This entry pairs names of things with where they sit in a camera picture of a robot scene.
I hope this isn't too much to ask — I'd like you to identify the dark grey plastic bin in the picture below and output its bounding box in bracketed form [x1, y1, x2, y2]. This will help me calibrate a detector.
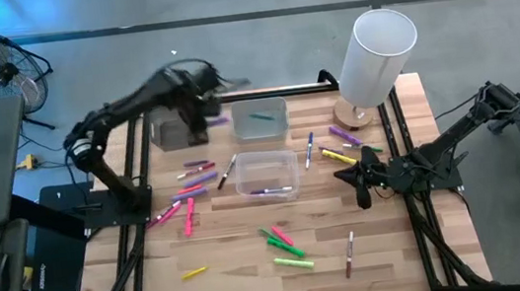
[147, 105, 191, 154]

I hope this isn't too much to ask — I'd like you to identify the light green Sharpie highlighter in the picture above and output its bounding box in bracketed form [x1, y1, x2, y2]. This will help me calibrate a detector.
[273, 253, 316, 275]

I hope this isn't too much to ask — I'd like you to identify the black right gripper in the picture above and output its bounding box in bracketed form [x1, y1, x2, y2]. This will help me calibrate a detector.
[331, 142, 401, 213]

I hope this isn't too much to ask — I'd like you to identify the red white whiteboard marker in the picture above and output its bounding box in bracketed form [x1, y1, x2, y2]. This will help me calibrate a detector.
[175, 161, 219, 182]

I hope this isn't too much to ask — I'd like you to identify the magenta white whiteboard marker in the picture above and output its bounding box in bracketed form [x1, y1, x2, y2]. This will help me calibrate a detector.
[143, 200, 185, 230]

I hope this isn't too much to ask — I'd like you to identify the orange highlighter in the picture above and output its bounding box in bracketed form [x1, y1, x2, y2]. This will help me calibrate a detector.
[176, 182, 205, 196]

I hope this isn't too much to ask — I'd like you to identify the clear plastic bin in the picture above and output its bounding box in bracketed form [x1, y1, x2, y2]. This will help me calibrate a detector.
[231, 146, 304, 206]

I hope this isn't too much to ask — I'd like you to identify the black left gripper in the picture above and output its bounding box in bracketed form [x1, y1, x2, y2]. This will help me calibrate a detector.
[158, 56, 230, 151]

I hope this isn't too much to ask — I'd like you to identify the black computer case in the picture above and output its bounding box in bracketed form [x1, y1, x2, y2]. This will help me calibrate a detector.
[23, 221, 94, 291]

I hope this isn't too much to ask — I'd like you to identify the small yellow highlighter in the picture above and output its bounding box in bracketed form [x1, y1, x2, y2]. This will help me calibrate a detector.
[179, 264, 210, 281]

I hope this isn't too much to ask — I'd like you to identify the blue white whiteboard marker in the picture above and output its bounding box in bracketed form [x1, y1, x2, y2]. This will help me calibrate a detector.
[300, 130, 319, 170]

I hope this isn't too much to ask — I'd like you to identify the white shade table lamp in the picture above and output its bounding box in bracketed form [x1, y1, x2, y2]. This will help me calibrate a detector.
[321, 3, 430, 133]

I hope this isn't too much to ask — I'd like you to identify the black floor fan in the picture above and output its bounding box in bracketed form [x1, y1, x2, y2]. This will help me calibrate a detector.
[0, 20, 62, 138]

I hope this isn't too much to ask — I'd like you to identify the purple highlighter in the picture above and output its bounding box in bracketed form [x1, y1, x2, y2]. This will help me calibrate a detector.
[208, 114, 231, 128]
[169, 185, 211, 203]
[327, 121, 364, 151]
[181, 171, 221, 190]

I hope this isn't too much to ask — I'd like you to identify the pink thin marker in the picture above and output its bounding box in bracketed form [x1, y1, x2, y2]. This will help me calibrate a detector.
[270, 223, 296, 250]

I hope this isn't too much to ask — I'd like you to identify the brown white whiteboard marker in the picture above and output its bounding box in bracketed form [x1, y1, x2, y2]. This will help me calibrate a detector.
[339, 231, 361, 280]

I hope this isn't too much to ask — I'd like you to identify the yellow power strip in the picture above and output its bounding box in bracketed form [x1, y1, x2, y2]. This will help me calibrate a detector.
[16, 152, 40, 172]

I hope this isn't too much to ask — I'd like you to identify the black white marker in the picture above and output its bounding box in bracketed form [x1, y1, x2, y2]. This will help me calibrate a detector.
[213, 153, 242, 191]

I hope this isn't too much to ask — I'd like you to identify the pink highlighter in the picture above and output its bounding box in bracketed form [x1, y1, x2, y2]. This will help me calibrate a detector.
[179, 196, 200, 239]
[154, 201, 186, 226]

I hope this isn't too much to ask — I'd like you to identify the green thin marker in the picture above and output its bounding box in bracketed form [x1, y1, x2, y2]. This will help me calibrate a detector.
[257, 225, 280, 244]

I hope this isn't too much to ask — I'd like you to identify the large yellow highlighter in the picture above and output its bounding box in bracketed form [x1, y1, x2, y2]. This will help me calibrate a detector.
[320, 145, 359, 171]

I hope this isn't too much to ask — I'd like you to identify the dark green highlighter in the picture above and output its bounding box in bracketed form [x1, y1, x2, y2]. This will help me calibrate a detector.
[265, 233, 307, 261]

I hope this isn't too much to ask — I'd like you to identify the teal thin marker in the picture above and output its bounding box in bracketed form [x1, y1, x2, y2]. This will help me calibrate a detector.
[248, 110, 277, 125]

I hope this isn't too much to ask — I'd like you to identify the light grey plastic bin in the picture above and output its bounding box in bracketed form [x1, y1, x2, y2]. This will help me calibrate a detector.
[229, 95, 292, 147]

